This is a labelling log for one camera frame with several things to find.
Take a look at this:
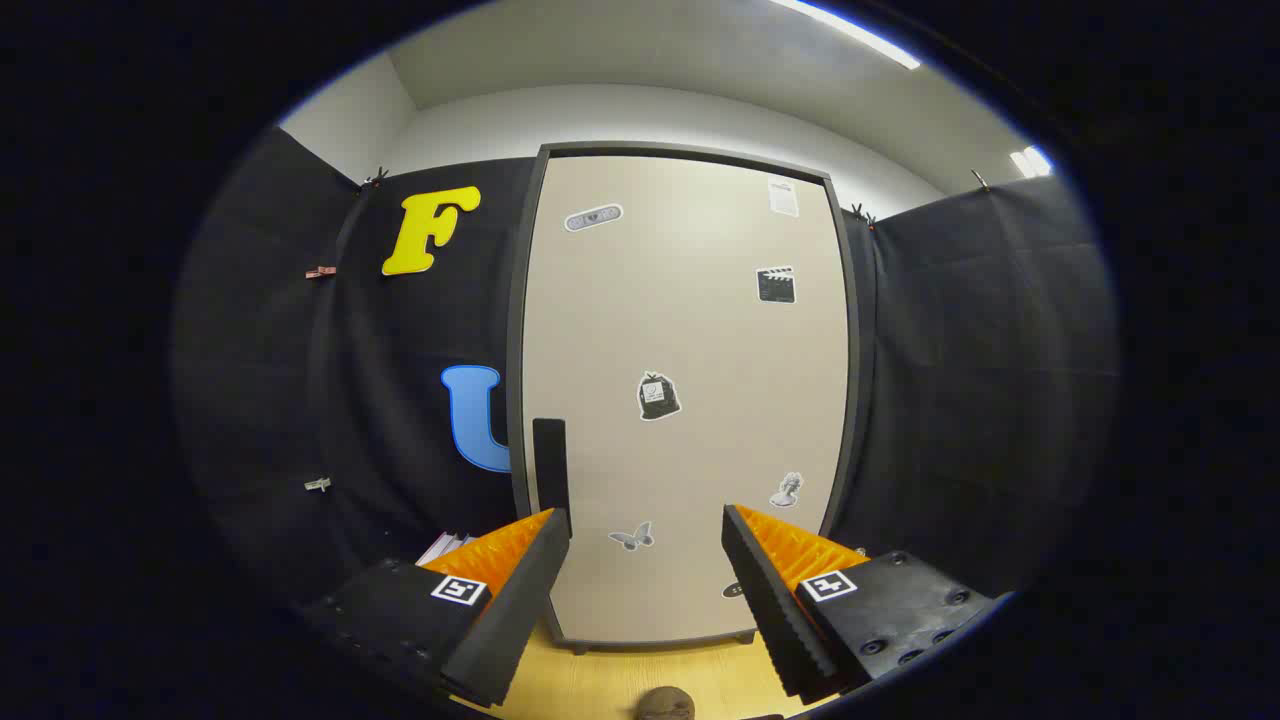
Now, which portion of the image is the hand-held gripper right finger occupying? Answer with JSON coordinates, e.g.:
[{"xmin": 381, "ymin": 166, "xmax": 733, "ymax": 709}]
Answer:
[{"xmin": 720, "ymin": 503, "xmax": 1009, "ymax": 705}]

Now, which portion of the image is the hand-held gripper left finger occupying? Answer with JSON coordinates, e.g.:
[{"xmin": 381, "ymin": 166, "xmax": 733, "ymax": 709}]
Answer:
[{"xmin": 298, "ymin": 507, "xmax": 573, "ymax": 710}]

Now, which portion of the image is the black door handle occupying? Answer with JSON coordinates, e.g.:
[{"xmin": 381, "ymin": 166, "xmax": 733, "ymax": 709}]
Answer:
[{"xmin": 532, "ymin": 418, "xmax": 573, "ymax": 541}]

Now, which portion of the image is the grey shoe cabinet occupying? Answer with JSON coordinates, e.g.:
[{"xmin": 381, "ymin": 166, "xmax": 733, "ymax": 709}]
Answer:
[{"xmin": 505, "ymin": 142, "xmax": 863, "ymax": 656}]

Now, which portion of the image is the black backdrop cloth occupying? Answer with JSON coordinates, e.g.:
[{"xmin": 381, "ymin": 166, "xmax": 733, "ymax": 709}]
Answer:
[{"xmin": 170, "ymin": 125, "xmax": 1121, "ymax": 611}]

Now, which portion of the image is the long ceiling light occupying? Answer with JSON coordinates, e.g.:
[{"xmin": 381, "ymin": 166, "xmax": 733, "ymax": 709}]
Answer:
[{"xmin": 770, "ymin": 0, "xmax": 922, "ymax": 71}]

